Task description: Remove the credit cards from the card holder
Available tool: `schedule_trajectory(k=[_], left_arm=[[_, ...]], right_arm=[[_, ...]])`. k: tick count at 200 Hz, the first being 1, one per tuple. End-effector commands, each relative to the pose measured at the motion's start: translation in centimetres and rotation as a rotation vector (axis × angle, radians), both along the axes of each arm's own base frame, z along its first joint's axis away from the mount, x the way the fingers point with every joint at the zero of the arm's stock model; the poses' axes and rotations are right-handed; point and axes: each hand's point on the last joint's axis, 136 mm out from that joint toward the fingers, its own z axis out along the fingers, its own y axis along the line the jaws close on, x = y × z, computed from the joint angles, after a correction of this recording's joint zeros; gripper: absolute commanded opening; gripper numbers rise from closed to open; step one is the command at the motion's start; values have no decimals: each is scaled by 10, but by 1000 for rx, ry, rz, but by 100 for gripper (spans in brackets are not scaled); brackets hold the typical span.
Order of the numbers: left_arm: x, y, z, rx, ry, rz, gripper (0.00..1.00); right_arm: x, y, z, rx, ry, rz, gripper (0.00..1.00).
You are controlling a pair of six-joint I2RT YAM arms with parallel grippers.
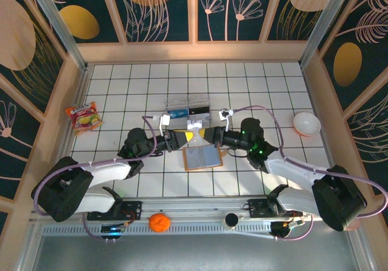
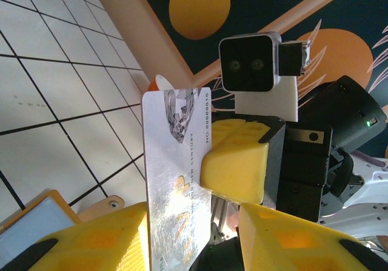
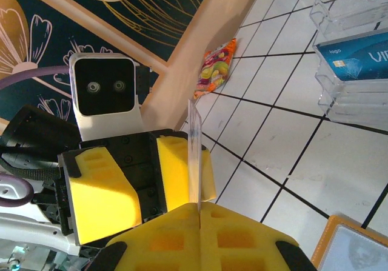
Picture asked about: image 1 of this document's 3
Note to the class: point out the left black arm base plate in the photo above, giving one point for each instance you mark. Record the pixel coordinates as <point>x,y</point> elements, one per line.
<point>133,210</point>

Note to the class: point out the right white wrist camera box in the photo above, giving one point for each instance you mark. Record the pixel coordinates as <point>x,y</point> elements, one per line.
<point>226,113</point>

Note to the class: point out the black card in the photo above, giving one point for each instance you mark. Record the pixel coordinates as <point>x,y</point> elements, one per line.
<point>198,111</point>

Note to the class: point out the orange ball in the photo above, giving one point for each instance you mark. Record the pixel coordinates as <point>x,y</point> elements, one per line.
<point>159,222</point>

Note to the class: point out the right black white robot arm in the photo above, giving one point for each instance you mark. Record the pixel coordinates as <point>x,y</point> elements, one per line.
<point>336,195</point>

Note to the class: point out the blue card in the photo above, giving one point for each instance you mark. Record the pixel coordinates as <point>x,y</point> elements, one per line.
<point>177,113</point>

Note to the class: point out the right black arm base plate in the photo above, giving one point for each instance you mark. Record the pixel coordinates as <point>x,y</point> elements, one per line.
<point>257,208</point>

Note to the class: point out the white bowl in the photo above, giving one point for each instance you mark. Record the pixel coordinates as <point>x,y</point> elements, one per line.
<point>306,124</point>

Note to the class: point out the white VIP card 88888815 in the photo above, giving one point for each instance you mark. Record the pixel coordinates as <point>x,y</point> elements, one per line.
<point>194,125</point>

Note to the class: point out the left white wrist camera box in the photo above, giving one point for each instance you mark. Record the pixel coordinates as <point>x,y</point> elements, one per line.
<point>165,120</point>

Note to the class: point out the small black controller board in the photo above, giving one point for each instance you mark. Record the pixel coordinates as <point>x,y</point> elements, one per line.
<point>112,229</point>
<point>282,228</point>

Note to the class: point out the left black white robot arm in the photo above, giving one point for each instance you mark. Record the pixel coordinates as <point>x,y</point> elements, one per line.
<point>69,189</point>

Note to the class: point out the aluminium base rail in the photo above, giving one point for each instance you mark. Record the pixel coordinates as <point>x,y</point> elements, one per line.
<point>197,205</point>

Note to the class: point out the yellow leather card holder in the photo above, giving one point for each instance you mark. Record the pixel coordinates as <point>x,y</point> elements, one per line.
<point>203,159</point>

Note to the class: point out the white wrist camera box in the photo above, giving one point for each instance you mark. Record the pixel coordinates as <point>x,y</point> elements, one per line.
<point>226,113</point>
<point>165,120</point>

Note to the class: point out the aluminium corner post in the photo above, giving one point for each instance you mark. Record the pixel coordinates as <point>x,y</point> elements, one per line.
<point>62,31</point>
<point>323,25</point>

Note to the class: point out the red snack packet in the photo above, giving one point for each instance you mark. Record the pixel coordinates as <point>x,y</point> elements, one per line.
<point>83,118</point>

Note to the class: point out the clear acrylic card box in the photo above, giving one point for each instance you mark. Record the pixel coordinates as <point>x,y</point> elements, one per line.
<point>188,101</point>

